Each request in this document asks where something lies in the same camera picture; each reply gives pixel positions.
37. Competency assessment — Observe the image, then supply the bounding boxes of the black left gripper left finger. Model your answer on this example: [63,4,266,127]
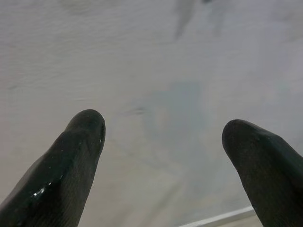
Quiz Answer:
[0,109,106,227]

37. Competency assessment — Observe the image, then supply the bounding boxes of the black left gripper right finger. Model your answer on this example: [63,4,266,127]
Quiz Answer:
[222,118,303,227]

